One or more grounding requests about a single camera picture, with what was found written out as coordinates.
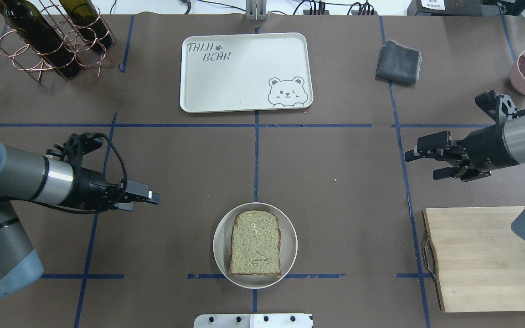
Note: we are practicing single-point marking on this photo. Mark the grey folded cloth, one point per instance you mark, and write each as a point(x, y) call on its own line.
point(399, 63)

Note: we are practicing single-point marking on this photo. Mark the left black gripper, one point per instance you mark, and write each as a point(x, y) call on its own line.
point(90, 186)

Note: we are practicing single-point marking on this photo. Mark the green wine bottle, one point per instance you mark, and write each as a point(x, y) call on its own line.
point(84, 14)
point(34, 29)

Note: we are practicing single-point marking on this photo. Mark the front green wine bottle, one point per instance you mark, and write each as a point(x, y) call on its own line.
point(34, 29)

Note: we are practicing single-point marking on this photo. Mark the middle green wine bottle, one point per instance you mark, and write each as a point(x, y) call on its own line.
point(84, 14)

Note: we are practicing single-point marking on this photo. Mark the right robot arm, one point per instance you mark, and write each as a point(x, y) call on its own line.
point(514, 135)

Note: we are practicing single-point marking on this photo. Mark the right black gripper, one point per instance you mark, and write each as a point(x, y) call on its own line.
point(484, 145)

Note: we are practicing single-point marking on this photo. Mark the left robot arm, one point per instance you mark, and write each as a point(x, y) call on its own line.
point(58, 181)

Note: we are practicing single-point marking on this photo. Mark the wooden cutting board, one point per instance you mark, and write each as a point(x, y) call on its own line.
point(479, 261)

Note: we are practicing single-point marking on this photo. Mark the cream bear tray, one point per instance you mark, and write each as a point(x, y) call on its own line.
point(235, 73)

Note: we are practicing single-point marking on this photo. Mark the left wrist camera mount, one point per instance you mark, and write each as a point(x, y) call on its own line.
point(75, 148)

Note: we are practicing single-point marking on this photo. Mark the white round plate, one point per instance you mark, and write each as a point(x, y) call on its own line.
point(222, 246)

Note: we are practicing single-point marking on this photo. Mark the bread slice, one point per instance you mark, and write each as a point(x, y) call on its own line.
point(255, 244)

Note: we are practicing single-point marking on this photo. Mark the white camera pillar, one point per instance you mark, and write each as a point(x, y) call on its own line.
point(255, 320)

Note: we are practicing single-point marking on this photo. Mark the aluminium frame post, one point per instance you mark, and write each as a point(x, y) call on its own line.
point(256, 10)

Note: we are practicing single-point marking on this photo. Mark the copper wire bottle rack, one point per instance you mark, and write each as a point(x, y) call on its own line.
point(63, 37)

